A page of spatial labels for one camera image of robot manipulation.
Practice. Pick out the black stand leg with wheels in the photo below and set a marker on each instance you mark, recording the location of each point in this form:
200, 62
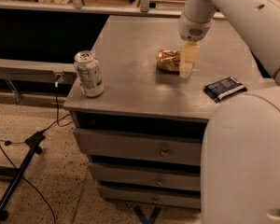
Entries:
13, 174

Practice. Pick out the dark blue snack packet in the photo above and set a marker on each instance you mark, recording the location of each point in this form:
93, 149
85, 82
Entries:
224, 88

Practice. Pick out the orange soda can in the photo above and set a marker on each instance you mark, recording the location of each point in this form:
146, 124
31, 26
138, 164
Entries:
168, 60

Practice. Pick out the white green soda can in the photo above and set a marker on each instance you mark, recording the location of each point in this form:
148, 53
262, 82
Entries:
89, 73

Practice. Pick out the grey drawer cabinet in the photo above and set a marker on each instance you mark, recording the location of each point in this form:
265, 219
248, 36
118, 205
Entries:
143, 135

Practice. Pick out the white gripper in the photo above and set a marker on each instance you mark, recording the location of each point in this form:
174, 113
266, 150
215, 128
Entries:
193, 29

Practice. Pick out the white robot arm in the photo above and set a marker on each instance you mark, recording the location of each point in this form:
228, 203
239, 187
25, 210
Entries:
240, 170

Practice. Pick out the grey side bench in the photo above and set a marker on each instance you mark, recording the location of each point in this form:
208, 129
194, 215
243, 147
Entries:
37, 71

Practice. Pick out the grey metal shelf rail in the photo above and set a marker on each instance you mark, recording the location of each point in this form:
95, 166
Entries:
90, 3

